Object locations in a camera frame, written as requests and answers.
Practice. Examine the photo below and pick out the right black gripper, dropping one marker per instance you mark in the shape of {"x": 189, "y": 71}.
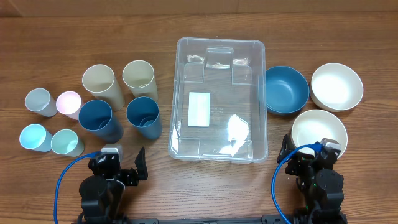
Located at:
{"x": 298, "y": 161}

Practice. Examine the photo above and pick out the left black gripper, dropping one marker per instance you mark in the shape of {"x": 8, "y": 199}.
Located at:
{"x": 134, "y": 178}

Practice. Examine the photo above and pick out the cream bowl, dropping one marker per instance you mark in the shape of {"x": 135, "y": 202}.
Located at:
{"x": 314, "y": 125}
{"x": 336, "y": 87}

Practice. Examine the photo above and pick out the dark blue bowl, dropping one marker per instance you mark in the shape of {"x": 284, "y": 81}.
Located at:
{"x": 287, "y": 90}

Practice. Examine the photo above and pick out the clear plastic storage container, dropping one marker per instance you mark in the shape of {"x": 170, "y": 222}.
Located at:
{"x": 233, "y": 73}

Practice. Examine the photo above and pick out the small mint green cup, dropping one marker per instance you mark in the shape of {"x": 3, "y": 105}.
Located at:
{"x": 67, "y": 143}

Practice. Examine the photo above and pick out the tall beige cup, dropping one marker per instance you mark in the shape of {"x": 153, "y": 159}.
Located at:
{"x": 139, "y": 76}
{"x": 101, "y": 82}

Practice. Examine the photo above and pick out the small pink cup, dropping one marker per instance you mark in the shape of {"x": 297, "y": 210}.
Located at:
{"x": 69, "y": 103}

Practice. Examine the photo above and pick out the small light blue cup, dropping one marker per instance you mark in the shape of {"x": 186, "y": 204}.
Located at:
{"x": 35, "y": 137}

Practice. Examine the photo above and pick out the small grey cup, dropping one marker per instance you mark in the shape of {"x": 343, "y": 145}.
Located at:
{"x": 40, "y": 101}

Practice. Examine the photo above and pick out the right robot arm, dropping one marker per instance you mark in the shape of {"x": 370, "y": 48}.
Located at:
{"x": 321, "y": 186}

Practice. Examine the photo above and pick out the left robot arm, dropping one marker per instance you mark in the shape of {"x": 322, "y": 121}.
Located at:
{"x": 101, "y": 193}

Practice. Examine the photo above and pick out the white label in container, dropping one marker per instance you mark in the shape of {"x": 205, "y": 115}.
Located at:
{"x": 199, "y": 109}

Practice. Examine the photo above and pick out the tall blue cup right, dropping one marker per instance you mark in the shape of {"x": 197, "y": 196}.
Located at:
{"x": 143, "y": 113}

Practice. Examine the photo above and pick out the tall blue cup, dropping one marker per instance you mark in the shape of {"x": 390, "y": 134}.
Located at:
{"x": 97, "y": 117}
{"x": 143, "y": 113}

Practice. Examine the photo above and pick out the tall blue cup left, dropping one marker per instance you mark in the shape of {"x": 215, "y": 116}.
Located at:
{"x": 97, "y": 117}

